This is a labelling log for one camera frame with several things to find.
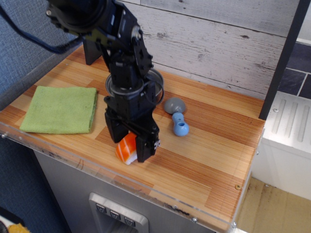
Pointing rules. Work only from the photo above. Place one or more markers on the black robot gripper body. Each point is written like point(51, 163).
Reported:
point(134, 109)

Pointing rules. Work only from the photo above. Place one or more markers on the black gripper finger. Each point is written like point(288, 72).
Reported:
point(116, 129)
point(145, 148)

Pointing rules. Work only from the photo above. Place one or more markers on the orange white toy sushi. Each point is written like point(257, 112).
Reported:
point(126, 149)

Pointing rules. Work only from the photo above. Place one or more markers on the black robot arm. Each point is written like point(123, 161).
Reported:
point(112, 27)

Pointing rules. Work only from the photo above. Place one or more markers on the stainless steel pot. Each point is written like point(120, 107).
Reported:
point(152, 74)

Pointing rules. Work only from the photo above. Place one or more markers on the grey blue toy scoop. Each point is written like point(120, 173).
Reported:
point(176, 107)

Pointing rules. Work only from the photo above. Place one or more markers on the green folded cloth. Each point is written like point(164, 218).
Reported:
point(53, 110)

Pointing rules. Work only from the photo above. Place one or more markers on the silver dispenser button panel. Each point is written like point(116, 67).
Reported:
point(111, 217)

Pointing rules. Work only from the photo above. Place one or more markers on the white ribbed drainboard unit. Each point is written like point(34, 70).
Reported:
point(283, 157)

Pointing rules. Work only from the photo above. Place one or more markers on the yellow object at corner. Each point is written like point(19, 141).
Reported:
point(17, 228)

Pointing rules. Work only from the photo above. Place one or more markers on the black right shelf post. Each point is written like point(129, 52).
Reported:
point(292, 36)

